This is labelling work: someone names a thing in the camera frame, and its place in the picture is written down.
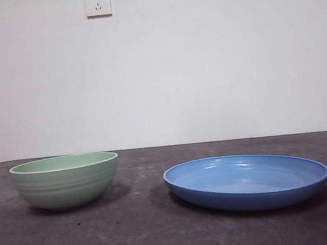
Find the white wall socket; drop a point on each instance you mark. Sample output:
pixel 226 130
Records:
pixel 98 4

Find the green ribbed ceramic bowl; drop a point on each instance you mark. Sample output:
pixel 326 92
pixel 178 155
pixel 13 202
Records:
pixel 65 189

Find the blue round plate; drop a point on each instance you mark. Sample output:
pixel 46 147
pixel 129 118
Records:
pixel 246 198

